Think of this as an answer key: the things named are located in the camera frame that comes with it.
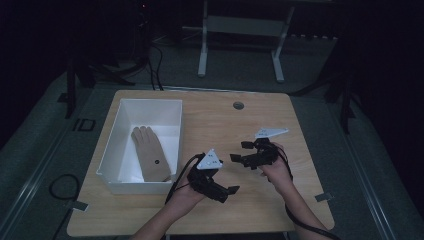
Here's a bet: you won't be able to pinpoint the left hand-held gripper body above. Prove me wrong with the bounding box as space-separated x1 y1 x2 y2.
185 148 232 204

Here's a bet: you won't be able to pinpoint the person's left hand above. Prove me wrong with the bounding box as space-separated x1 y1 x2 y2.
168 172 208 215

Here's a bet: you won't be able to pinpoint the grey table tape piece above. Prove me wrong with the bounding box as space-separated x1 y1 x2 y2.
314 191 335 203

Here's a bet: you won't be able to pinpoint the metal floor rail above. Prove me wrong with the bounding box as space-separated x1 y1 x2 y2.
0 99 96 240
328 99 399 240

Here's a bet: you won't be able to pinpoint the right hand-held gripper cable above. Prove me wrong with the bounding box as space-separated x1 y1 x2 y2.
275 145 343 240

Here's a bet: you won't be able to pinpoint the beige glove with black dot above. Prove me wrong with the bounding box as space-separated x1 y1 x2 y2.
130 125 173 183

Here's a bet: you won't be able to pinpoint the grey floor tape piece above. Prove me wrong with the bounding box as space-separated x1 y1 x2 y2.
64 199 90 213

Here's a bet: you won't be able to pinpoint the hand-held gripper cable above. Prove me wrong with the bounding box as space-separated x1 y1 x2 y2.
164 153 205 206
275 145 343 240

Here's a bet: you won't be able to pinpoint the black tripod stand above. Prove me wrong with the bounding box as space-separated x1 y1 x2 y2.
57 49 151 120
288 63 358 135

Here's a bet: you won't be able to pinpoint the white metal desk frame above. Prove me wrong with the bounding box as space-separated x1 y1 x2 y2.
181 0 334 84

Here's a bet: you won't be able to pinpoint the person's right hand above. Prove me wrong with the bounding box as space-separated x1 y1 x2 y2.
259 142 295 196

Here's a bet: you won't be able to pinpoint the black hanging cables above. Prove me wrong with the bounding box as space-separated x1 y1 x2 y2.
144 19 165 92

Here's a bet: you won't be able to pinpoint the white storage box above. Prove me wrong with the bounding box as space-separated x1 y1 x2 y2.
95 97 184 196

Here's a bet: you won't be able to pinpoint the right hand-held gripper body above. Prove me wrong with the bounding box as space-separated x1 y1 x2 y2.
244 127 290 170

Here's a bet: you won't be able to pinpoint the left hand-held gripper cable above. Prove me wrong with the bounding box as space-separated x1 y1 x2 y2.
164 153 205 206

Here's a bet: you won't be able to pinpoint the black looped floor cable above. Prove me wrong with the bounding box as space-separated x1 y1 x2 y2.
48 173 82 240

